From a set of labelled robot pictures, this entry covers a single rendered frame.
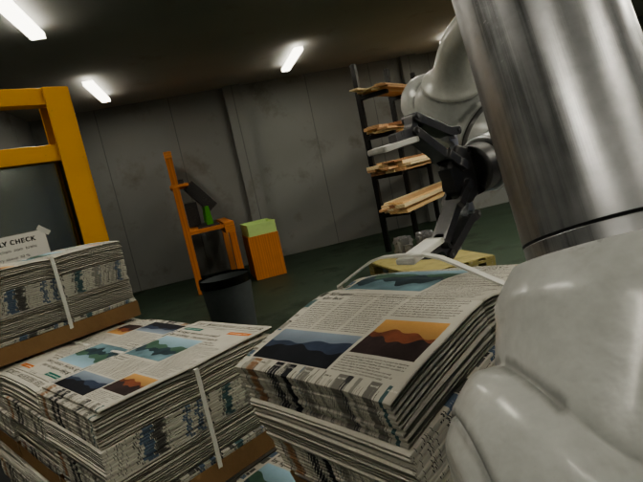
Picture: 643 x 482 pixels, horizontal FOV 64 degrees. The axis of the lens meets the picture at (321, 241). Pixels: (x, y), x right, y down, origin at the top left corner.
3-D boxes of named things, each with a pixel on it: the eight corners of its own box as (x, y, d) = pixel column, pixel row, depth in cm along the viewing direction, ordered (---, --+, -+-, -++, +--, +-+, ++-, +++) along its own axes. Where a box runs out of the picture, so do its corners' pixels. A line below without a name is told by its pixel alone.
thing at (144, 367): (99, 416, 80) (98, 409, 80) (41, 388, 100) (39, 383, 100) (274, 331, 105) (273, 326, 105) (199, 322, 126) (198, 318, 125)
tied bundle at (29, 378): (65, 499, 102) (33, 391, 99) (22, 462, 122) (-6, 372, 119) (221, 409, 128) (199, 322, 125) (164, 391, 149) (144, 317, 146)
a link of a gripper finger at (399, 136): (422, 134, 68) (416, 111, 67) (398, 142, 65) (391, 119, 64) (413, 136, 69) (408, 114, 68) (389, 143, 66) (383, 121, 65)
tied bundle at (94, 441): (128, 555, 81) (90, 421, 78) (64, 498, 102) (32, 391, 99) (298, 435, 108) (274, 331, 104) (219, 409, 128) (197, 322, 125)
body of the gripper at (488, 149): (498, 132, 73) (461, 145, 68) (511, 188, 75) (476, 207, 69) (454, 142, 79) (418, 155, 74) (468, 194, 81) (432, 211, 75)
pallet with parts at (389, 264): (499, 270, 523) (493, 233, 518) (413, 294, 503) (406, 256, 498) (439, 255, 654) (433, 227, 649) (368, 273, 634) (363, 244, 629)
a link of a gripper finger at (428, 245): (426, 237, 71) (428, 243, 71) (394, 260, 67) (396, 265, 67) (443, 236, 68) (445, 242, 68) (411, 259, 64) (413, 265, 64)
